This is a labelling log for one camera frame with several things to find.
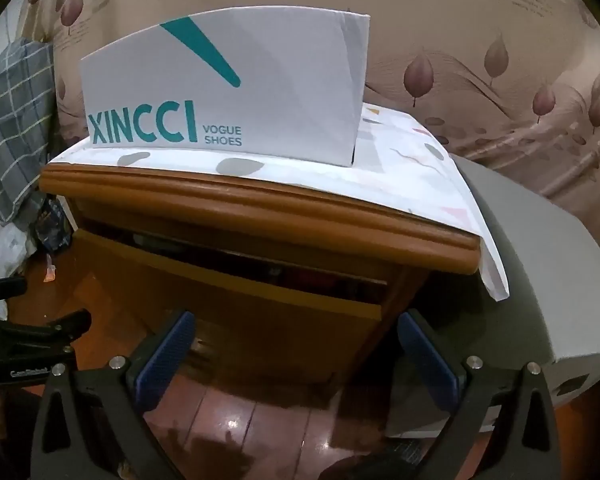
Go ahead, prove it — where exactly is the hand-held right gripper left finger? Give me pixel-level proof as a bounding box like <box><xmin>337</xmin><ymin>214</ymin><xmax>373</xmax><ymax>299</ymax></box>
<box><xmin>30</xmin><ymin>310</ymin><xmax>201</xmax><ymax>480</ymax></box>

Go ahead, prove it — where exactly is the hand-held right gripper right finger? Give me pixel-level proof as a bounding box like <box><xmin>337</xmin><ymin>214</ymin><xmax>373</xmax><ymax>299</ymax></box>
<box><xmin>397</xmin><ymin>310</ymin><xmax>573</xmax><ymax>480</ymax></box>

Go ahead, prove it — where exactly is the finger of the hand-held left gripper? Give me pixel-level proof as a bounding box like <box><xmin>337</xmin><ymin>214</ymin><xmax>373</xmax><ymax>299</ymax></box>
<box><xmin>0</xmin><ymin>308</ymin><xmax>92</xmax><ymax>361</ymax></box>
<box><xmin>0</xmin><ymin>277</ymin><xmax>29</xmax><ymax>306</ymax></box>

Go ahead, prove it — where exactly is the wooden drawer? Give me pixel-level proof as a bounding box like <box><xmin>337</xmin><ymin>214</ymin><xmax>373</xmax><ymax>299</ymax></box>
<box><xmin>72</xmin><ymin>229</ymin><xmax>388</xmax><ymax>386</ymax></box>

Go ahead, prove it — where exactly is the white shoe box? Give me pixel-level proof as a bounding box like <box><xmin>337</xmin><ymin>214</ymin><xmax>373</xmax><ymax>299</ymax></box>
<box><xmin>80</xmin><ymin>9</ymin><xmax>371</xmax><ymax>168</ymax></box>

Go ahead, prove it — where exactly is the white plastic bag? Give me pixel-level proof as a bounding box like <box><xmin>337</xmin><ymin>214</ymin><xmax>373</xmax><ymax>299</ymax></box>
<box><xmin>0</xmin><ymin>220</ymin><xmax>36</xmax><ymax>321</ymax></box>

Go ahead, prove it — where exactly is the dark blue packet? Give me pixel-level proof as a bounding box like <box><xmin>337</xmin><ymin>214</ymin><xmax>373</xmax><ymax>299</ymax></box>
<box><xmin>35</xmin><ymin>195</ymin><xmax>73</xmax><ymax>253</ymax></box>

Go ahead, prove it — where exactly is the grey cabinet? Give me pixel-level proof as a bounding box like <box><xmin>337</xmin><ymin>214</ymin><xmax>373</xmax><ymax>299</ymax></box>
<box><xmin>385</xmin><ymin>152</ymin><xmax>600</xmax><ymax>441</ymax></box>

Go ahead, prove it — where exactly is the wooden nightstand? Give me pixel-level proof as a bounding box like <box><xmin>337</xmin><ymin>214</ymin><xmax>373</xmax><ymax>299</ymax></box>
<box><xmin>40</xmin><ymin>165</ymin><xmax>482</xmax><ymax>391</ymax></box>

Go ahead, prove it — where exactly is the grey plaid cloth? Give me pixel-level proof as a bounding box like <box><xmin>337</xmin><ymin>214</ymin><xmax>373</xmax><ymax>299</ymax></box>
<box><xmin>0</xmin><ymin>37</ymin><xmax>56</xmax><ymax>226</ymax></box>

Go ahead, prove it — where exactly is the white patterned table cloth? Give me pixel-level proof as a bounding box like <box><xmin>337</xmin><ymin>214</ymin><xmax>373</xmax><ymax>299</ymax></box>
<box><xmin>47</xmin><ymin>102</ymin><xmax>511</xmax><ymax>302</ymax></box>

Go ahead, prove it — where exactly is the beige leaf print curtain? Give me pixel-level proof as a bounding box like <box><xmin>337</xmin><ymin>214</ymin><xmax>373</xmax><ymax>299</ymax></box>
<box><xmin>5</xmin><ymin>0</ymin><xmax>600</xmax><ymax>271</ymax></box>

